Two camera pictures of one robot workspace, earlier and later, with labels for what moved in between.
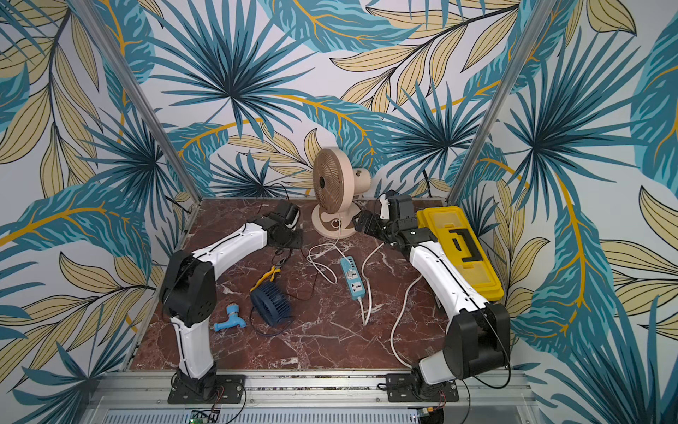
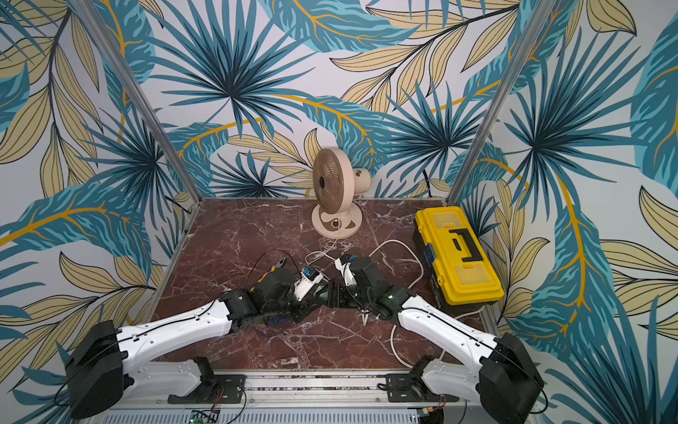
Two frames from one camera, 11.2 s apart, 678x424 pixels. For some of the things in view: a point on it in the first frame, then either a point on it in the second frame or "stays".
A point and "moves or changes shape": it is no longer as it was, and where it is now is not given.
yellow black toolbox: (453, 228) stays
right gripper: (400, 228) to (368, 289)
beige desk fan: (335, 183) stays
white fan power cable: (318, 247) moves or changes shape
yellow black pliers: (275, 268) stays
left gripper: (297, 241) to (305, 308)
